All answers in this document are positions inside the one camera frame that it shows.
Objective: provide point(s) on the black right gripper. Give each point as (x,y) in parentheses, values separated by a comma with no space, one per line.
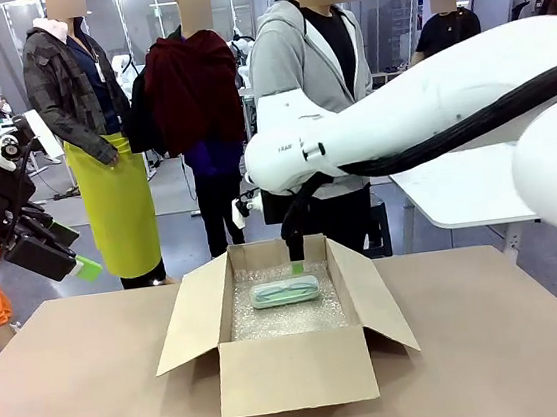
(273,206)

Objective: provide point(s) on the mint green glasses case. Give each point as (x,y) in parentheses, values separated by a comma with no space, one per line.
(285,293)

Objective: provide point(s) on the plain cardboard box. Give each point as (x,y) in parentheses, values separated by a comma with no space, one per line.
(297,372)

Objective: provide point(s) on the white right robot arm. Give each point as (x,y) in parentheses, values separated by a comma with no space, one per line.
(397,104)

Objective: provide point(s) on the clear bubble wrap sheet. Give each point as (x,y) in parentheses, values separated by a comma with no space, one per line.
(281,319)

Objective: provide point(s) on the figure with yellow skirt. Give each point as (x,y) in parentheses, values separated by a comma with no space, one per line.
(118,211)

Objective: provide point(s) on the black bag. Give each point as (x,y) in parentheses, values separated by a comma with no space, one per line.
(140,118)

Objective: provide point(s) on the large white table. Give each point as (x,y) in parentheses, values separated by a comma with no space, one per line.
(458,193)

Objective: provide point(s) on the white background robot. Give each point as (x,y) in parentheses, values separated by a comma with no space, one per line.
(123,72)

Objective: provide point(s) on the figure in dark red top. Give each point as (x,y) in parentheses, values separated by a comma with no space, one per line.
(190,98)

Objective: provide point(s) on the person in grey hoodie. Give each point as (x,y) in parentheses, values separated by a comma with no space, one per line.
(291,56)

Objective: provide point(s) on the low shoe rack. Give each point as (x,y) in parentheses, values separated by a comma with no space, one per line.
(392,77)

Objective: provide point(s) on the person in black shirt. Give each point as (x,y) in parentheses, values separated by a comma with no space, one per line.
(444,31)

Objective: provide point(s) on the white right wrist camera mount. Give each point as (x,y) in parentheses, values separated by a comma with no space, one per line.
(246,209)

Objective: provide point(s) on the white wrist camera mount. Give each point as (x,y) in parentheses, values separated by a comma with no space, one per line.
(2,149)
(246,209)

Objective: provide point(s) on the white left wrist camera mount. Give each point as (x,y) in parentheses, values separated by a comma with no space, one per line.
(2,149)

